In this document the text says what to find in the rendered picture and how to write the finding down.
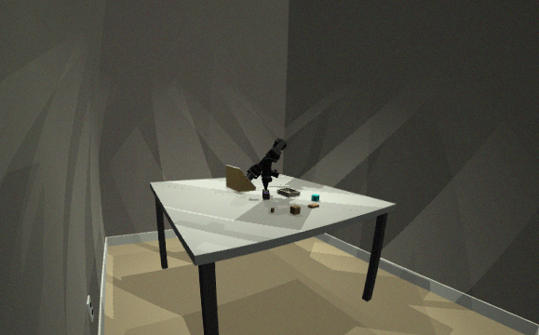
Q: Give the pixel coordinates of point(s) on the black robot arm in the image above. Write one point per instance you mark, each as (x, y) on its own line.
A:
(273, 154)

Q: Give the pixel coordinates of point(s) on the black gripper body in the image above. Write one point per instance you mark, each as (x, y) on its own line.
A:
(265, 175)

